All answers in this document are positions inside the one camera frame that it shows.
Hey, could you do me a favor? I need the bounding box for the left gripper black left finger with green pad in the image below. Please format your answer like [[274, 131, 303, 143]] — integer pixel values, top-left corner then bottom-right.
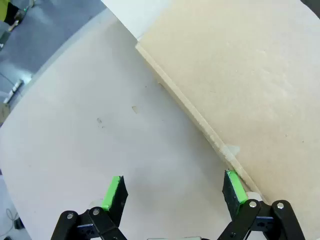
[[51, 175, 129, 240]]

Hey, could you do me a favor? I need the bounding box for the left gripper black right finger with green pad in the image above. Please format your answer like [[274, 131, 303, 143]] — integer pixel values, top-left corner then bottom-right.
[[216, 169, 306, 240]]

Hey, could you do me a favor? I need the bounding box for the white power strip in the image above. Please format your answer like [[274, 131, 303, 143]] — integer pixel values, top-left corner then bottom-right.
[[3, 78, 25, 104]]

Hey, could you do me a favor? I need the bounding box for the person in yellow apron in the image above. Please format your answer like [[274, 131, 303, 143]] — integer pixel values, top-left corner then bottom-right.
[[0, 0, 22, 27]]

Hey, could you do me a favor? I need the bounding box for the grey floor cable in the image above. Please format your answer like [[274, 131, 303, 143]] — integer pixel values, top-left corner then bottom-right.
[[4, 207, 21, 233]]

